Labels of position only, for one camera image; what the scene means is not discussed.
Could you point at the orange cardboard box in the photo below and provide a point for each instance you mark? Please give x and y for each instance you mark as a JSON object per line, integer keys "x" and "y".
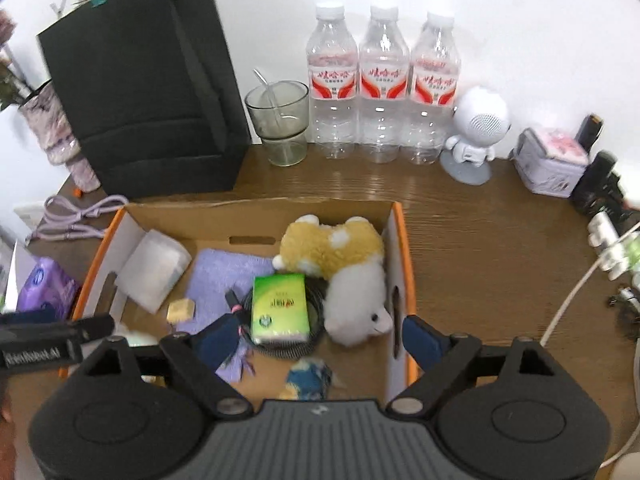
{"x": 240, "y": 220}

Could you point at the green tea box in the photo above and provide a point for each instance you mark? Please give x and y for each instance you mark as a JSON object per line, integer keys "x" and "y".
{"x": 277, "y": 310}

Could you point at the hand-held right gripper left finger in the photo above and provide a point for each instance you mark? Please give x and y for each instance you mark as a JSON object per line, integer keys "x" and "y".
{"x": 220, "y": 336}

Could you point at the white robot speaker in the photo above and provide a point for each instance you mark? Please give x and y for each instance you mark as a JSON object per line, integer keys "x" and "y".
{"x": 477, "y": 125}

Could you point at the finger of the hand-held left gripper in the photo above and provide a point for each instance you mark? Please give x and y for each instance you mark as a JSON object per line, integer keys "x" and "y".
{"x": 60, "y": 327}

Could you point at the yellow white plush toy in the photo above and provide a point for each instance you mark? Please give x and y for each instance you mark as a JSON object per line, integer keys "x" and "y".
{"x": 345, "y": 280}

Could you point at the clear water bottle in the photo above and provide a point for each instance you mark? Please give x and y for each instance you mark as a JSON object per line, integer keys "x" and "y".
{"x": 434, "y": 90}
{"x": 332, "y": 85}
{"x": 384, "y": 85}

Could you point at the purple tissue pack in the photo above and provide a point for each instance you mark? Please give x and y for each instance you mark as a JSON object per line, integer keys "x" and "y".
{"x": 45, "y": 287}

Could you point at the purple cloth pouch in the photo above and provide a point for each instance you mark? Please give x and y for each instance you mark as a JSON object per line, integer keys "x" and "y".
{"x": 220, "y": 275}

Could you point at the small black device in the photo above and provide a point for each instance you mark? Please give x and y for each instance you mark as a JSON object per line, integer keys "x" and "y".
{"x": 589, "y": 132}

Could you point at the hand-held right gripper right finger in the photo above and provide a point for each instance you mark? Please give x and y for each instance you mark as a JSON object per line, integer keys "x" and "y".
{"x": 424, "y": 342}

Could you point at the yellow cube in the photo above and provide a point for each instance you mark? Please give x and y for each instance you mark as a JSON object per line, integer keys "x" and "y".
{"x": 180, "y": 311}

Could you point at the floral tin box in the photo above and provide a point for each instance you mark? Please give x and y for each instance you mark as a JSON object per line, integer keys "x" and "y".
{"x": 550, "y": 165}

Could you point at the blue packet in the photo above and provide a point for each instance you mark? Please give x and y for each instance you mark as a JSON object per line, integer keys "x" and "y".
{"x": 309, "y": 379}

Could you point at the glass cup with spoon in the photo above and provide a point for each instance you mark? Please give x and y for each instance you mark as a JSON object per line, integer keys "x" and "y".
{"x": 280, "y": 120}

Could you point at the mottled purple vase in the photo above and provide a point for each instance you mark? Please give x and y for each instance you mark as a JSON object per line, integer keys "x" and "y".
{"x": 55, "y": 130}

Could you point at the white power strip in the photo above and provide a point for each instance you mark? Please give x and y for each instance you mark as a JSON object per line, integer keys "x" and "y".
{"x": 612, "y": 245}

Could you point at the black paper bag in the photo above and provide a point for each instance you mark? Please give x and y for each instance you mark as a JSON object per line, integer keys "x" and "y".
{"x": 145, "y": 85}

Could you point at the white tissue pack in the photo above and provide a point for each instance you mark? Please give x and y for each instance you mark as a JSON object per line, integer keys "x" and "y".
{"x": 155, "y": 270}

